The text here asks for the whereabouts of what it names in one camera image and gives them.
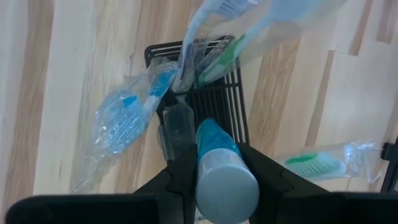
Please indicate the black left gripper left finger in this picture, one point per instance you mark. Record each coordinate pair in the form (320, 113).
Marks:
(177, 186)

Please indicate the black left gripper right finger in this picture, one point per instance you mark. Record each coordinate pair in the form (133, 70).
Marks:
(280, 199)

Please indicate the teal mouthwash bottle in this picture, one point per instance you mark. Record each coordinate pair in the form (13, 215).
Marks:
(224, 193)

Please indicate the clear plastic packaging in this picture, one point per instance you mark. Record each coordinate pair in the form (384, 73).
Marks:
(121, 121)

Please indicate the purple toothbrush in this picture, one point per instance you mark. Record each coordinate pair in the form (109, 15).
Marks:
(199, 31)

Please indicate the clear plastic cup insert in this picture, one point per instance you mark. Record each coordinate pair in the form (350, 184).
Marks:
(177, 130)

